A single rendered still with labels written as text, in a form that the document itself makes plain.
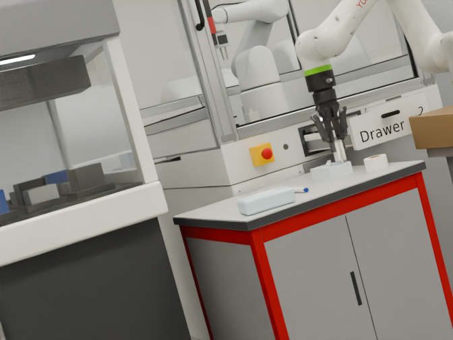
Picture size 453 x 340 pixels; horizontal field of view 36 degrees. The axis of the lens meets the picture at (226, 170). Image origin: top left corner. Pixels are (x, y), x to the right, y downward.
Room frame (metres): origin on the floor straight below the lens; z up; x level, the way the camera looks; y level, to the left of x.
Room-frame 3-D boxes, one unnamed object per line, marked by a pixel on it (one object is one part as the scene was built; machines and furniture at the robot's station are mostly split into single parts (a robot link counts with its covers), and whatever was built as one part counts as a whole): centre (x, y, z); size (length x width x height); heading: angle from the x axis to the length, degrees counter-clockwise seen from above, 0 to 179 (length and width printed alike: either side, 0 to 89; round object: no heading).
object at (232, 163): (3.15, -0.28, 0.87); 1.02 x 0.95 x 0.14; 114
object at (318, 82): (2.29, -0.37, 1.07); 0.12 x 0.09 x 0.06; 22
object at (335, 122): (2.30, -0.38, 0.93); 0.04 x 0.01 x 0.11; 22
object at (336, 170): (2.31, -0.33, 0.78); 0.12 x 0.08 x 0.04; 22
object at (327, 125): (2.28, -0.35, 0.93); 0.04 x 0.01 x 0.11; 22
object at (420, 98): (2.82, -0.72, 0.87); 0.29 x 0.02 x 0.11; 114
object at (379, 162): (2.18, -0.45, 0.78); 0.07 x 0.07 x 0.04
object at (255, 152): (2.54, -0.14, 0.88); 0.07 x 0.05 x 0.07; 114
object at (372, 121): (2.40, -0.56, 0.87); 0.29 x 0.02 x 0.11; 114
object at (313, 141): (2.59, -0.48, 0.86); 0.40 x 0.26 x 0.06; 24
